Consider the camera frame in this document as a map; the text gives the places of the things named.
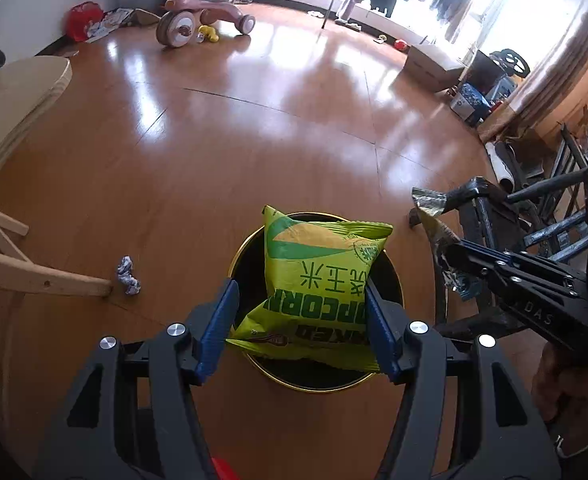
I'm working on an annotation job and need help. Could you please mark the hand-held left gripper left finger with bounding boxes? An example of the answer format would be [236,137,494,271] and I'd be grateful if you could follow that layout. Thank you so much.
[34,277,240,480]

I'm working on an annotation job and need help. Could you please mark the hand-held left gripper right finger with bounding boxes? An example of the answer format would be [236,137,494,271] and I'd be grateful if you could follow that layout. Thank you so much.
[364,280,562,480]

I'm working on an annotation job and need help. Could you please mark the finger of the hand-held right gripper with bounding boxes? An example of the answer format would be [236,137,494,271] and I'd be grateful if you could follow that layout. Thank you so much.
[444,176,588,211]
[441,240,588,306]

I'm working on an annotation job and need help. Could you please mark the silver foil snack wrapper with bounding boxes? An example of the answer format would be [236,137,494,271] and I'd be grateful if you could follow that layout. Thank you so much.
[410,186,480,303]

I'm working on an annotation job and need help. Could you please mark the black bin with gold rim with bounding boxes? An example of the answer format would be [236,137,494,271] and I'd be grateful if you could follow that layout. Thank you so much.
[227,212,405,393]

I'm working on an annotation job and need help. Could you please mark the yellow-green popcorn bag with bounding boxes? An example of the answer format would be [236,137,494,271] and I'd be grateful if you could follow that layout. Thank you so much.
[225,204,394,373]

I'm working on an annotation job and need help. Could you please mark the person's right hand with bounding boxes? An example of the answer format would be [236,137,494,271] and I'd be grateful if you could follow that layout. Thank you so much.
[531,342,588,460]

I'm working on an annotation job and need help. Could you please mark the blue and white box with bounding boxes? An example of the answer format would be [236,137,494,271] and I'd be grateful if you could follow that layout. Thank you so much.
[449,82,491,126]

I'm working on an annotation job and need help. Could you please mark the crumpled foil ball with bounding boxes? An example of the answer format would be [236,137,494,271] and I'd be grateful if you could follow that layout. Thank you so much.
[115,255,142,297]

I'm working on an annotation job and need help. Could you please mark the brown curtain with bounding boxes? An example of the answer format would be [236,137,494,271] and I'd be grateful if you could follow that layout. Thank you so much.
[479,10,588,142]

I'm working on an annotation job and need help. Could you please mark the cardboard box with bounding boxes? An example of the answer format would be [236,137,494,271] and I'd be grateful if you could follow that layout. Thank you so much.
[403,42,467,93]

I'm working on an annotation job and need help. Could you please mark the red object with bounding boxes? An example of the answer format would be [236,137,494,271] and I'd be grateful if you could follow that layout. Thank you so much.
[211,456,240,480]

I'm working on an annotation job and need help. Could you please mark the round wooden table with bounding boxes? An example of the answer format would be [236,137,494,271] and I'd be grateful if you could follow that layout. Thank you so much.
[0,56,114,311]

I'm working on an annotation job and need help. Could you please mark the flattened cardboard piece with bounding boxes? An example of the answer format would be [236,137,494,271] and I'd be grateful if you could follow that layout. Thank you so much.
[124,8,161,28]

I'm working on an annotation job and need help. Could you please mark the pink tricycle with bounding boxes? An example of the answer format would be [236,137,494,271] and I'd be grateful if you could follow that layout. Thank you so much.
[155,0,256,50]

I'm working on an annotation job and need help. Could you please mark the printed paper sheets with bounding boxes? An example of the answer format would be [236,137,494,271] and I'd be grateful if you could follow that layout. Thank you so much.
[85,8,134,40]

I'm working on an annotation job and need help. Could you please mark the red bag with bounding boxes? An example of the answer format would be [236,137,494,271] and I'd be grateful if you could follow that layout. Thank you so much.
[66,2,106,43]

